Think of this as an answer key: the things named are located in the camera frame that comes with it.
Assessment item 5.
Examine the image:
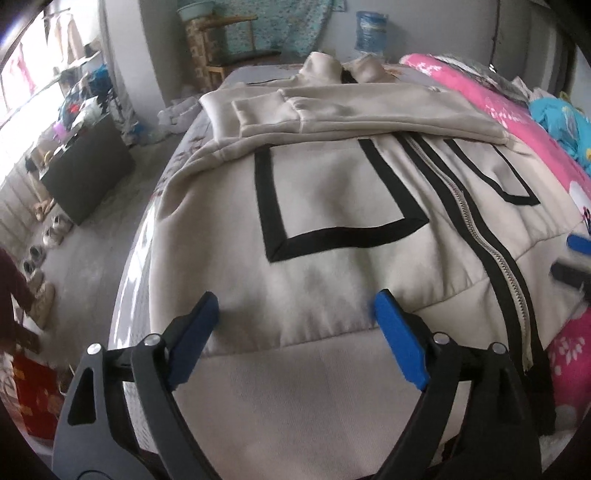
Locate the teal floral hanging cloth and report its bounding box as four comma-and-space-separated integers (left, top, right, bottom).
217, 0, 347, 57

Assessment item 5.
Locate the turquoise printed cloth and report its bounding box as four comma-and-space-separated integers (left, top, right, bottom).
529, 97, 591, 175

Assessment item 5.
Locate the pile of clothes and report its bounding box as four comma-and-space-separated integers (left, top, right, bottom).
58, 62, 117, 131

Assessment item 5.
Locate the red paper bag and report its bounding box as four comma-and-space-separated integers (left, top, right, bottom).
11, 353, 65, 440

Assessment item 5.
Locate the metal window railing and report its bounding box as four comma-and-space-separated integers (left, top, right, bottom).
0, 157, 44, 250

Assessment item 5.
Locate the grey lace cloth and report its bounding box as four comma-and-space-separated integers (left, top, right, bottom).
434, 53, 536, 100

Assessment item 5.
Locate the wooden chair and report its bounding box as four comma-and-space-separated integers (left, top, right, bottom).
203, 16, 282, 89

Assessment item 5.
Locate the pair of grey shoes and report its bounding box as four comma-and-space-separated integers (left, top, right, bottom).
23, 244, 45, 274

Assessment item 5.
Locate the pale green basin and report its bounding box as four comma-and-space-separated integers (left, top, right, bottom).
178, 0, 216, 21

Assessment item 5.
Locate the pair of tan slippers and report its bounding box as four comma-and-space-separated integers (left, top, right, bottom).
30, 198, 57, 220

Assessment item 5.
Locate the tan patterned stand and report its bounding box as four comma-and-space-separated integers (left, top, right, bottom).
185, 18, 209, 89

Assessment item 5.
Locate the pair of white sneakers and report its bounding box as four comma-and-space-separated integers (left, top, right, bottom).
42, 215, 75, 248

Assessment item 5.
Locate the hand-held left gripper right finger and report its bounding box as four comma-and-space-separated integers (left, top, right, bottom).
374, 289, 541, 480

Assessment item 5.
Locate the white plastic bag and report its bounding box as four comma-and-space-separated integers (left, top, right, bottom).
157, 97, 204, 136

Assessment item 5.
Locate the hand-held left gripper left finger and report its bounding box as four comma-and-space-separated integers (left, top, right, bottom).
53, 292, 220, 480

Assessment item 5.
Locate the blue water bottle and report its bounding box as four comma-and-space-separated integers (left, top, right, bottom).
355, 11, 389, 54

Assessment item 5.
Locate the black cabinet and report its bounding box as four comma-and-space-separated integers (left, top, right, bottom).
39, 113, 136, 226

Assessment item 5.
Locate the pink floral blanket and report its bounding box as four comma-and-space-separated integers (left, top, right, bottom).
399, 53, 591, 416

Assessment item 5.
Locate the beige zip jacket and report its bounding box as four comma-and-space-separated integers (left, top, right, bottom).
148, 52, 589, 480

